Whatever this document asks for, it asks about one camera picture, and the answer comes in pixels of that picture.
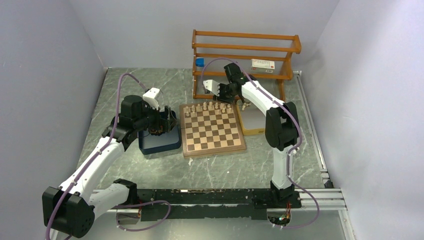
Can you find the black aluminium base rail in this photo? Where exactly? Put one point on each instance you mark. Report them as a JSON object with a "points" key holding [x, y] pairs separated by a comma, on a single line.
{"points": [[252, 203]]}

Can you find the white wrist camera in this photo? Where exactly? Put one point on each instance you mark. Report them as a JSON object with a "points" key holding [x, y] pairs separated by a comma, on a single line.
{"points": [[211, 86], [151, 97]]}

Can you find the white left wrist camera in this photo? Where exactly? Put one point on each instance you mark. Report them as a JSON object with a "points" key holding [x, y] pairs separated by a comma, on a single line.
{"points": [[151, 97]]}

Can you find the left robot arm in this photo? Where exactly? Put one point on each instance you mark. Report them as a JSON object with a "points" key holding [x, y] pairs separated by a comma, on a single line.
{"points": [[72, 207]]}

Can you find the orange wooden shelf rack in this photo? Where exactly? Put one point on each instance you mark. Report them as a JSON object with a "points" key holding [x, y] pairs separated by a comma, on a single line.
{"points": [[242, 48]]}

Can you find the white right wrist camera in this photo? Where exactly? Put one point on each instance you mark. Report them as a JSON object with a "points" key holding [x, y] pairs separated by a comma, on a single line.
{"points": [[211, 86]]}

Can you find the pile of brown chess pieces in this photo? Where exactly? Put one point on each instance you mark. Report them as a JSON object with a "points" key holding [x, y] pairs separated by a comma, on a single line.
{"points": [[155, 132]]}

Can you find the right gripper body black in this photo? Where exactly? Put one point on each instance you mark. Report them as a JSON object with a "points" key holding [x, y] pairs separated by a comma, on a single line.
{"points": [[226, 93]]}

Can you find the white red box on shelf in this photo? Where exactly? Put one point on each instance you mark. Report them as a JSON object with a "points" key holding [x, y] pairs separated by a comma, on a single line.
{"points": [[260, 64]]}

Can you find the white chess pawn lying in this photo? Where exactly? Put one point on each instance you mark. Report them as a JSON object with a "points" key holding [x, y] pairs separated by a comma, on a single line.
{"points": [[245, 105]]}

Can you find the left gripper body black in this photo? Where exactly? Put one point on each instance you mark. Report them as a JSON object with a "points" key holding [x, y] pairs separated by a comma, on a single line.
{"points": [[154, 121]]}

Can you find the dark blue tray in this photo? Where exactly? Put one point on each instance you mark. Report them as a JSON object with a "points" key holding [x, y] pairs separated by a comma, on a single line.
{"points": [[152, 144]]}

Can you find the wooden chessboard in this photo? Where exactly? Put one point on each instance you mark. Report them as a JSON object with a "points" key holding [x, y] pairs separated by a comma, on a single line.
{"points": [[210, 134]]}

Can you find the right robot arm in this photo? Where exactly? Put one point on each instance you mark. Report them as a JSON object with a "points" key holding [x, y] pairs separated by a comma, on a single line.
{"points": [[282, 130]]}

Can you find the blue box on shelf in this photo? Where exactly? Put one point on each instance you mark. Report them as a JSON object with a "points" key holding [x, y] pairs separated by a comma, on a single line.
{"points": [[199, 62]]}

